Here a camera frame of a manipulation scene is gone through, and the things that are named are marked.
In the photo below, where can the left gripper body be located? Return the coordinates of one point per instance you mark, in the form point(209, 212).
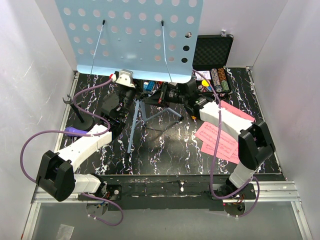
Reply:
point(128, 98)

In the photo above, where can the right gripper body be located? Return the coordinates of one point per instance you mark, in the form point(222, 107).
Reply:
point(171, 95)

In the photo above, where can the black microphone stand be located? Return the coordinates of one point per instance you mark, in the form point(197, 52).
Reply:
point(83, 122)

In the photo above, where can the light blue music stand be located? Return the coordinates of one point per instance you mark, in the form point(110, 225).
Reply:
point(154, 39)

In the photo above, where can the purple toy microphone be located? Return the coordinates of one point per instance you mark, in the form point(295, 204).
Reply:
point(74, 132)

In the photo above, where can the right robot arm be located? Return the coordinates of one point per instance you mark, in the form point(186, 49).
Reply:
point(255, 143)

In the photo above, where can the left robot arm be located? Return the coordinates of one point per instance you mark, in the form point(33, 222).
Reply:
point(56, 174)

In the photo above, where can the blue toy brick block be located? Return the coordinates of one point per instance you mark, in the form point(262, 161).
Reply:
point(148, 86)

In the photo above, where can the yellow round chip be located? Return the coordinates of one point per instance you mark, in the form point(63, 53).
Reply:
point(205, 83)

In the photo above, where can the white card deck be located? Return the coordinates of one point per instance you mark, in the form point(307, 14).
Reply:
point(204, 73)

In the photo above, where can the black poker chip case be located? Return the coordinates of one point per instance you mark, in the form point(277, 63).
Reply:
point(212, 52)

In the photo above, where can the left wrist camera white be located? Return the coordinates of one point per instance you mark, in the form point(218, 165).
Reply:
point(125, 78)

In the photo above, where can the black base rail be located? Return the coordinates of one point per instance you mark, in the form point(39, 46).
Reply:
point(161, 192)

